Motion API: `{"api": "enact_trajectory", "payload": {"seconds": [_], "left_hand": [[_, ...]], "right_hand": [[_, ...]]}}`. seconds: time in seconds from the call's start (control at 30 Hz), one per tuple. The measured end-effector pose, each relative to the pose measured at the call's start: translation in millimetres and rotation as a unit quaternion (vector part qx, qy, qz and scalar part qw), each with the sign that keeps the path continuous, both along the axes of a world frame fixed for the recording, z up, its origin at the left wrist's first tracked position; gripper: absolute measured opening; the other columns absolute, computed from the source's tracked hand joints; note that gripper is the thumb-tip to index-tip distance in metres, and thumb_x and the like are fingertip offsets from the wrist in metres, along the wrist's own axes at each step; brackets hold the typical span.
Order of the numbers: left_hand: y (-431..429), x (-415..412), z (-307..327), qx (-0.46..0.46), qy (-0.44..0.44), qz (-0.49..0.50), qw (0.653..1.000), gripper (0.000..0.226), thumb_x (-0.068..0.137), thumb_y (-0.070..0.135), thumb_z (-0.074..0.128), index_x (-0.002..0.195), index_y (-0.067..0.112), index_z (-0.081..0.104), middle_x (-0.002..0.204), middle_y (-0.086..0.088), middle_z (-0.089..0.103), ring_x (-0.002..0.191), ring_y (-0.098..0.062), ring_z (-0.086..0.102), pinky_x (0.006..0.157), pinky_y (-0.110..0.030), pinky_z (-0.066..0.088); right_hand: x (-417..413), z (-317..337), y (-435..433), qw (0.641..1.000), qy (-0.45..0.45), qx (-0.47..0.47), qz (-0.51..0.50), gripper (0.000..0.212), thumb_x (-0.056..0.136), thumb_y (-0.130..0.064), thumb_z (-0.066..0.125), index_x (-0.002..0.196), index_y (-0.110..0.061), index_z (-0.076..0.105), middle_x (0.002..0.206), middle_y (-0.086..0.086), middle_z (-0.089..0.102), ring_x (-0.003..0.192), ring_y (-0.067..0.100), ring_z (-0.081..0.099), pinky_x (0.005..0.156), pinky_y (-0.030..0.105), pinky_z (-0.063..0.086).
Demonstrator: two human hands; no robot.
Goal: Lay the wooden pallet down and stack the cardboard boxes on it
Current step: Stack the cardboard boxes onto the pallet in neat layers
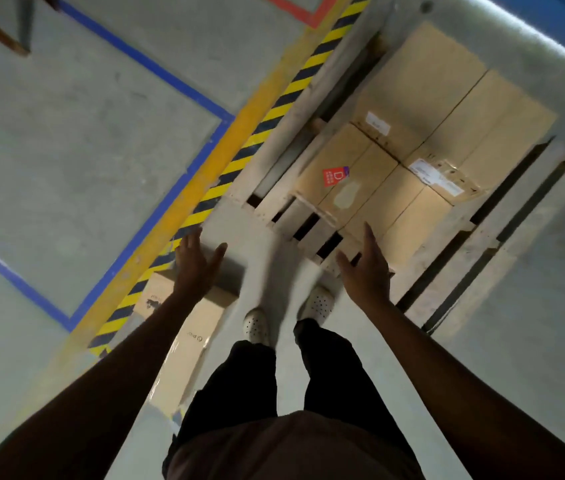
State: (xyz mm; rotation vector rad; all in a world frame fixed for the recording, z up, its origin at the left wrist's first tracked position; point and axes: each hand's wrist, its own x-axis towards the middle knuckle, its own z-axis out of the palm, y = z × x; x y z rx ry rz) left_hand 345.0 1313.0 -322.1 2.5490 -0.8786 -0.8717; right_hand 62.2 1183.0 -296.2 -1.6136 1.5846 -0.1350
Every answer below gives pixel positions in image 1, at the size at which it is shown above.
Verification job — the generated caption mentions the person's right hand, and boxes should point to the person's right hand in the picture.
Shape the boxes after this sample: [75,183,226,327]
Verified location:
[334,222,393,314]

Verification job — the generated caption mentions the person's left hand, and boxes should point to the person's left hand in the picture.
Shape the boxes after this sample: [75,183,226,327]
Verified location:
[172,229,229,304]

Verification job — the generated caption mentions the cardboard box black print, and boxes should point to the cardboard box black print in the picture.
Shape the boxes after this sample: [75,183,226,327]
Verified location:
[132,268,239,361]

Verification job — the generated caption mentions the cardboard box taped seam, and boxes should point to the cardboard box taped seam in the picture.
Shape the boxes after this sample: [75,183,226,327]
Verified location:
[340,164,454,271]
[404,69,559,207]

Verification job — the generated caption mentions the wooden pallet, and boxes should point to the wooden pallet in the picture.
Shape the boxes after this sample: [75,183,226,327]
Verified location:
[225,0,565,347]

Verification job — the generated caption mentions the cardboard box red label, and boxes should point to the cardboard box red label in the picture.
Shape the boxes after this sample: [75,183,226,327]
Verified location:
[294,122,400,231]

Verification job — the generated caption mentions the cardboard box white label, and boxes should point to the cardboard box white label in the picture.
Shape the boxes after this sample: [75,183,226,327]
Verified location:
[351,20,489,164]

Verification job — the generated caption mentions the person's right forearm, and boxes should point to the person's right forearm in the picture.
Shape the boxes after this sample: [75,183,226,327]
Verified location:
[362,299,565,480]

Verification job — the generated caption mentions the person's left forearm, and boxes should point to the person's left forearm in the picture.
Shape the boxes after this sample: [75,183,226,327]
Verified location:
[0,289,199,480]

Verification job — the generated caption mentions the white perforated right shoe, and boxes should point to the white perforated right shoe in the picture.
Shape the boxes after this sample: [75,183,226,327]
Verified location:
[297,285,337,327]

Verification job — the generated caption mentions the white perforated shoe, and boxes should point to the white perforated shoe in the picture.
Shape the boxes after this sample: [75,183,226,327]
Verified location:
[241,307,272,347]
[297,285,337,327]

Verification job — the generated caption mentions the white perforated left shoe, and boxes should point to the white perforated left shoe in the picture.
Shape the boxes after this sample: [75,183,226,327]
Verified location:
[241,307,272,347]

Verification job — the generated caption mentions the black trousers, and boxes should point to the black trousers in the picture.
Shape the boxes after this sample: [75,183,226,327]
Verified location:
[162,318,414,467]

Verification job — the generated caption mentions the yellow black hazard tape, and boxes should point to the yellow black hazard tape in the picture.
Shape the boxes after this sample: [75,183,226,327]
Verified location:
[87,0,377,359]

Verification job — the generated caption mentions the brown shirt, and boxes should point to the brown shirt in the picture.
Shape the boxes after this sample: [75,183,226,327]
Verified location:
[165,409,427,480]

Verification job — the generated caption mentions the blue floor tape line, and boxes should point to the blue floor tape line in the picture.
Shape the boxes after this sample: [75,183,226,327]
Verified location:
[0,0,237,334]

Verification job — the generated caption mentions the red floor tape line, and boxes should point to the red floor tape line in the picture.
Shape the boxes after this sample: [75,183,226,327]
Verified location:
[257,0,344,31]

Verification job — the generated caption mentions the grey metal stand leg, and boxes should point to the grey metal stand leg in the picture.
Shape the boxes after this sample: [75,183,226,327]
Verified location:
[16,0,37,52]

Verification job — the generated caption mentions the blue roller shutter door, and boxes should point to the blue roller shutter door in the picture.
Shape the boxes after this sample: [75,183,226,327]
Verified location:
[482,0,565,71]

